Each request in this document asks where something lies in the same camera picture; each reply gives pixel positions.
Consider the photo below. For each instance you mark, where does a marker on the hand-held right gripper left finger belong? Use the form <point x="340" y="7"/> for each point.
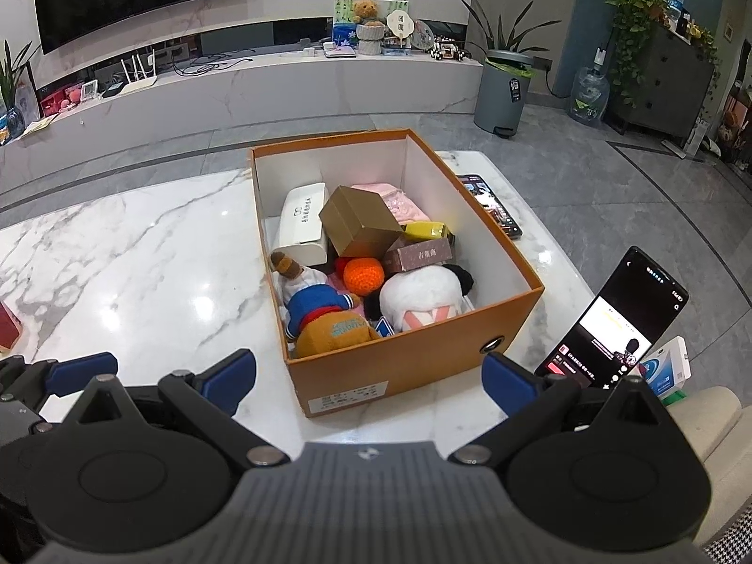
<point x="226" y="382"/>

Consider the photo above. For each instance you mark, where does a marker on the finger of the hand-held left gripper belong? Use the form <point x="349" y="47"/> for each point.
<point x="82" y="372"/>

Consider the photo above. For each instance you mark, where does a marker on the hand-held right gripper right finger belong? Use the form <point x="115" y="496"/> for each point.
<point x="508" y="385"/>

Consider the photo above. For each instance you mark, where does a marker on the orange cardboard box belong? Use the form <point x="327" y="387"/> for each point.
<point x="411" y="364"/>

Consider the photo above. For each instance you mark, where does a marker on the bear plush blue outfit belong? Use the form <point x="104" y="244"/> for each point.
<point x="317" y="305"/>

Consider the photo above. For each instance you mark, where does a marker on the white cat plush striped cup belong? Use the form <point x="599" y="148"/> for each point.
<point x="411" y="296"/>

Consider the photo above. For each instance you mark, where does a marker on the small dark printed box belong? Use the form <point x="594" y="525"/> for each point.
<point x="420" y="255"/>

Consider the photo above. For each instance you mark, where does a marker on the crochet orange and strawberry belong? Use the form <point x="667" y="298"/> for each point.
<point x="363" y="275"/>

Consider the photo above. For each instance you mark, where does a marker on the small yellow packet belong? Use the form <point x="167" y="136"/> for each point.
<point x="426" y="231"/>

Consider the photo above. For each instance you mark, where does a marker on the white long box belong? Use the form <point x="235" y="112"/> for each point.
<point x="299" y="217"/>

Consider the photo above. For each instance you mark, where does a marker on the pink baby garment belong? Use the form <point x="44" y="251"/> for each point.
<point x="405" y="208"/>

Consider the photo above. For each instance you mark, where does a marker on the small brown cardboard box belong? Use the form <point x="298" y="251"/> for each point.
<point x="358" y="223"/>

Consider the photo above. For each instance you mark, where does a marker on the amber tea bottle red label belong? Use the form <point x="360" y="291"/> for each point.
<point x="7" y="326"/>

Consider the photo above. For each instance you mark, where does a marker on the black smartphone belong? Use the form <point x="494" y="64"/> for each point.
<point x="490" y="202"/>
<point x="617" y="323"/>

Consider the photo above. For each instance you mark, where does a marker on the blue white medicine box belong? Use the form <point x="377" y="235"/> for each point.
<point x="667" y="367"/>

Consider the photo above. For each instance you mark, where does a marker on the beige cushion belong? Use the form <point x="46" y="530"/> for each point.
<point x="705" y="440"/>

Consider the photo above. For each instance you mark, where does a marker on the red storage box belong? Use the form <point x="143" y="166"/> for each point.
<point x="54" y="98"/>

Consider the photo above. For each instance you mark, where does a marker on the pink small figurine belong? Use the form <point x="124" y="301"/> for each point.
<point x="73" y="94"/>

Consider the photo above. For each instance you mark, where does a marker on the white marble tv console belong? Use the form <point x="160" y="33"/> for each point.
<point x="264" y="94"/>

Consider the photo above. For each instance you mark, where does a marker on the grey pedal trash bin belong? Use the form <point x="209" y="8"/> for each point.
<point x="502" y="94"/>

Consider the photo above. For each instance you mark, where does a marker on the white wifi router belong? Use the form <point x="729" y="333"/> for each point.
<point x="135" y="82"/>

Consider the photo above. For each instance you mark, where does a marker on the blue water jug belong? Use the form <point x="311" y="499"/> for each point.
<point x="590" y="94"/>

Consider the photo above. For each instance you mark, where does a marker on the dark grey cabinet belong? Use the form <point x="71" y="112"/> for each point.
<point x="664" y="88"/>

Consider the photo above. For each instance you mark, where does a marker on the black white checkered toy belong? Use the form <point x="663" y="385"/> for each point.
<point x="449" y="50"/>

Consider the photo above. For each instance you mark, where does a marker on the tall leafy floor plant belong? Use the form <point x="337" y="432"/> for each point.
<point x="505" y="29"/>

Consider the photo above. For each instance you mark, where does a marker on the patterned round plate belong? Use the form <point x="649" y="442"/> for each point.
<point x="423" y="35"/>

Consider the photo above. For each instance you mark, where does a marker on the green blue painted card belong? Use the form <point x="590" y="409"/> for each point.
<point x="343" y="26"/>

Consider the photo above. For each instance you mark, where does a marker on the white round hand fan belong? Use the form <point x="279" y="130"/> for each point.
<point x="398" y="23"/>

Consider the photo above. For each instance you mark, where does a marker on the trailing green cabinet plant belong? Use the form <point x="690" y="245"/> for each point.
<point x="631" y="23"/>

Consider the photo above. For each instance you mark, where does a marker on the brown teddy bear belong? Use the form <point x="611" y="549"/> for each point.
<point x="366" y="12"/>

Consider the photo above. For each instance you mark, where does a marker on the green potted plant with frame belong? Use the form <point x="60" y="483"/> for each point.
<point x="14" y="94"/>

